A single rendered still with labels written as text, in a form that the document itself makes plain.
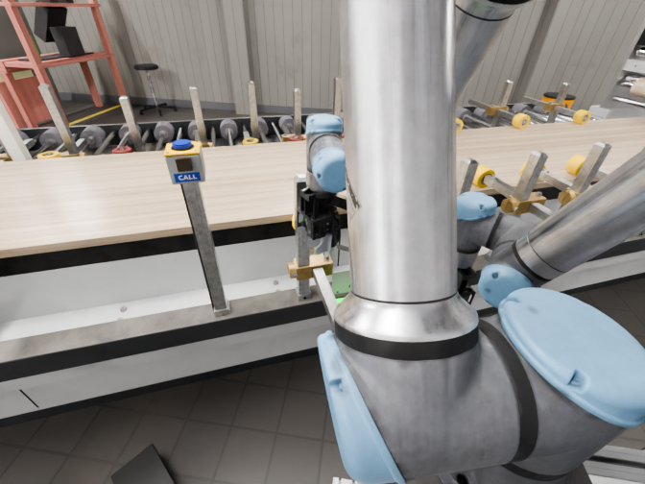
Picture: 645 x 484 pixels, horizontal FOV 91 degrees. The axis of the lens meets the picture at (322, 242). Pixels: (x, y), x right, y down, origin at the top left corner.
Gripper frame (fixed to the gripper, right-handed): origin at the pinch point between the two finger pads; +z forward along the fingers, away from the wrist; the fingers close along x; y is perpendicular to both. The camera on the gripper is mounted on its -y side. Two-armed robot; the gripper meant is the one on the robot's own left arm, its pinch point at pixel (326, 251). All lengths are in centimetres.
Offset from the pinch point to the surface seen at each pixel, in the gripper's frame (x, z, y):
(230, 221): -34.0, 3.8, 13.8
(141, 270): -45, 19, 43
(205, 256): -16.7, 0.7, 27.6
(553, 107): -40, -2, -224
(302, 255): -7.7, 5.5, 2.9
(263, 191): -46.7, 3.7, -4.6
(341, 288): -2.7, 21.4, -8.8
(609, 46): -126, -20, -566
